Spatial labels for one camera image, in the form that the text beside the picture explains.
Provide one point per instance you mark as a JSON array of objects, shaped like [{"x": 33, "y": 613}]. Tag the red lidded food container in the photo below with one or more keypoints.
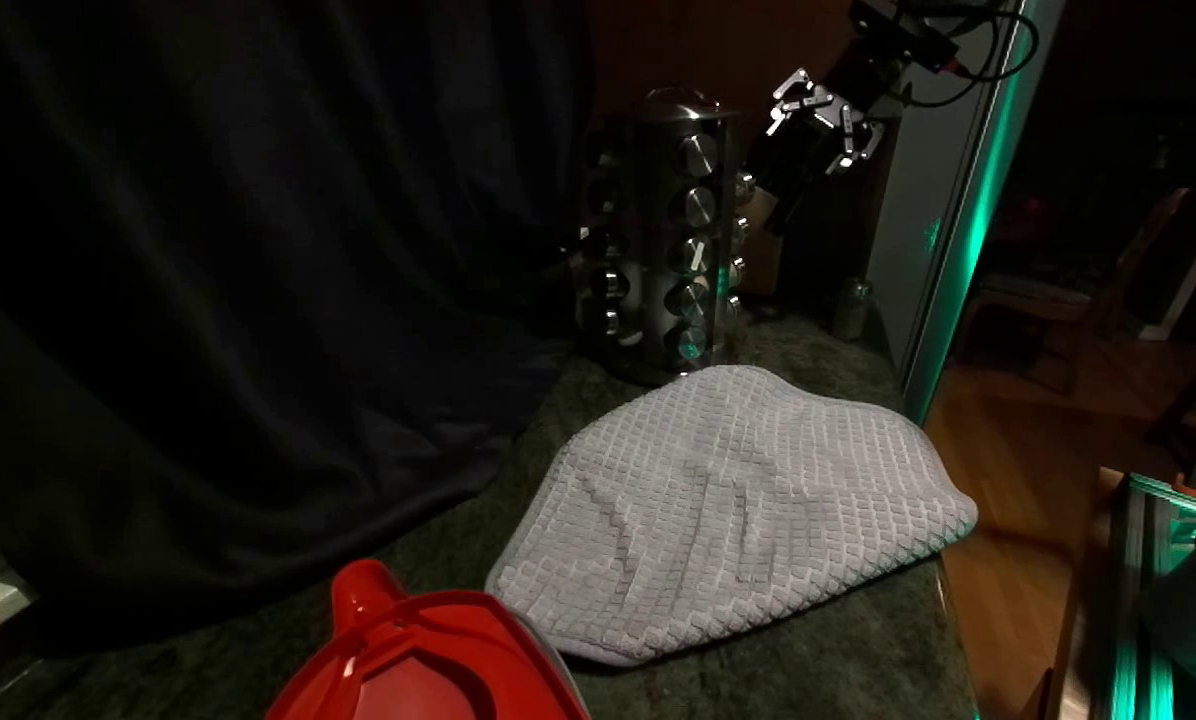
[{"x": 422, "y": 667}]

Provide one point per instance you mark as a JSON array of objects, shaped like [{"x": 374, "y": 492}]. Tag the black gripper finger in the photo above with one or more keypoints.
[
  {"x": 798, "y": 105},
  {"x": 848, "y": 140}
]

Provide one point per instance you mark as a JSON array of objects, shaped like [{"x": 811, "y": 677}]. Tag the gray waffle dish cloth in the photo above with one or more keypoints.
[{"x": 740, "y": 533}]

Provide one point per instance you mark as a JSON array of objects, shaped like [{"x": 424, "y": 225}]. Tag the black curtain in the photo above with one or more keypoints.
[{"x": 220, "y": 295}]

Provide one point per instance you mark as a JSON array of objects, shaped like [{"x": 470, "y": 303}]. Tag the wooden plank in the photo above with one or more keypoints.
[{"x": 1091, "y": 603}]

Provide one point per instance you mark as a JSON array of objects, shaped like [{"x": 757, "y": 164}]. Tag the spice jar with silver lid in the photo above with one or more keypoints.
[{"x": 852, "y": 309}]

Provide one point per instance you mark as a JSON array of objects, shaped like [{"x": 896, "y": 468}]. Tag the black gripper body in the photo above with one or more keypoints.
[{"x": 874, "y": 87}]

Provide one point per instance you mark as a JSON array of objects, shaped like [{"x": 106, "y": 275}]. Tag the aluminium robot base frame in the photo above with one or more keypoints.
[{"x": 1136, "y": 603}]

